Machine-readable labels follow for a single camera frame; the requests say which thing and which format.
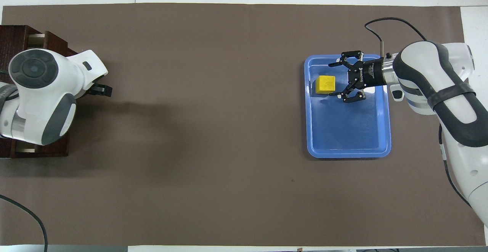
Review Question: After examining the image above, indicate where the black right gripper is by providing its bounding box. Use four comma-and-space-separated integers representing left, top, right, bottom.
329, 50, 385, 104

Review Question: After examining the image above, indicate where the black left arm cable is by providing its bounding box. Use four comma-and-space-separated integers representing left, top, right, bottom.
0, 194, 48, 252

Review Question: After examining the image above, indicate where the dark wooden cabinet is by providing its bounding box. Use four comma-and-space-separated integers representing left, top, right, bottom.
0, 25, 79, 159

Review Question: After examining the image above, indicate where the brown table mat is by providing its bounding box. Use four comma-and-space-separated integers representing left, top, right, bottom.
0, 3, 486, 247

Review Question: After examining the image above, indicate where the yellow block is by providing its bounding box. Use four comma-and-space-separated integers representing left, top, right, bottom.
315, 75, 336, 95

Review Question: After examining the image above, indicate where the blue plastic tray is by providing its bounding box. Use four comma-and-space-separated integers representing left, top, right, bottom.
304, 54, 392, 159

